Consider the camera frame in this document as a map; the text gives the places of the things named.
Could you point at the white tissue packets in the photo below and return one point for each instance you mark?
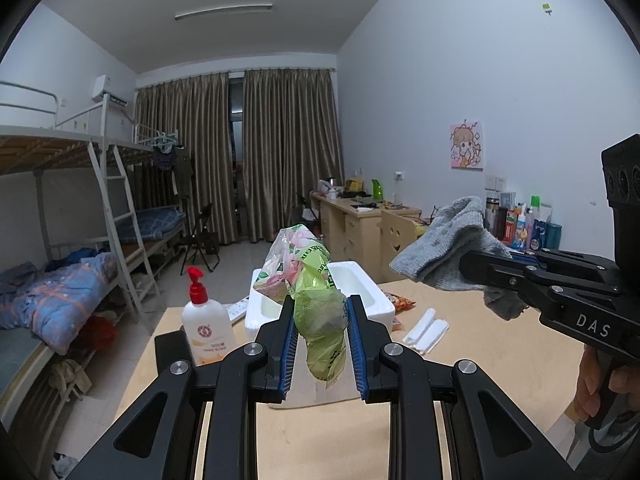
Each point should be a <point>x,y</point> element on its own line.
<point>427,333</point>

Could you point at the person's right hand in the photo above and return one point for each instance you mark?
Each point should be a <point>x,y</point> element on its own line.
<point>625,381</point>

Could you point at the lotion bottle red pump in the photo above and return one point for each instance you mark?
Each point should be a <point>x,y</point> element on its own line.
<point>206,322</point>

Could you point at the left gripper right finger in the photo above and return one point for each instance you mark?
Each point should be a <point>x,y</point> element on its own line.
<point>374,381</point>

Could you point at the ceiling tube light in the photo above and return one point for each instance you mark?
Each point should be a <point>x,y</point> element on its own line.
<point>237,8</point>

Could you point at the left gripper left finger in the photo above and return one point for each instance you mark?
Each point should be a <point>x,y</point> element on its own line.
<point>272,379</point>

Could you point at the light wooden desk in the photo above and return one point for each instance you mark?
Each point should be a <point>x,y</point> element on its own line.
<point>355,234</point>

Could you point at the black folding chair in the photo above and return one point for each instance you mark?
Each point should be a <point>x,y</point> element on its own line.
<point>202,242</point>

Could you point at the black smartphone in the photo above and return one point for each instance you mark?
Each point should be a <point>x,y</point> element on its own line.
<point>171,347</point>

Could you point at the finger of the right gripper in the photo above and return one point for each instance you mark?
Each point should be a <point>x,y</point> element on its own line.
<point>501,276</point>

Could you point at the anime girl wall poster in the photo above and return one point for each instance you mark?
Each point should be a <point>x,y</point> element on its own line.
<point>466,146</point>

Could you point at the wooden smiley-face chair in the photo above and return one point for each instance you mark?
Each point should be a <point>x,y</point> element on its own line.
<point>397,233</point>

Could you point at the green plastic bag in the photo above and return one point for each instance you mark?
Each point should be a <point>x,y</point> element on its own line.
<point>297,267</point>

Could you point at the brown striped curtains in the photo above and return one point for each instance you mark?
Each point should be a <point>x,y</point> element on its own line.
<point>248,147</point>

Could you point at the grey sock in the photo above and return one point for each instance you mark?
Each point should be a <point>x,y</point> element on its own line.
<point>434,259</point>

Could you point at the white metal bunk bed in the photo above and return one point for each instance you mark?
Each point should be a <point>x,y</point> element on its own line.
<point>66,195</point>

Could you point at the white styrofoam box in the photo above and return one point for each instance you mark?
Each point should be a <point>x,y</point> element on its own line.
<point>323,320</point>

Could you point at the white air conditioner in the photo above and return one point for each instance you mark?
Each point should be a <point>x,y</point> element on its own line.
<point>102,87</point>

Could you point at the blue patterned quilt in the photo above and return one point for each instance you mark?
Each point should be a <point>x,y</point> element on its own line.
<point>55,305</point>

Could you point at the white power strip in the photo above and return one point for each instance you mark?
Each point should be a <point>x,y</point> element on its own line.
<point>237,311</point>

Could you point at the red snack packet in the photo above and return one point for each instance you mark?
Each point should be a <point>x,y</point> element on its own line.
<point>401,304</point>

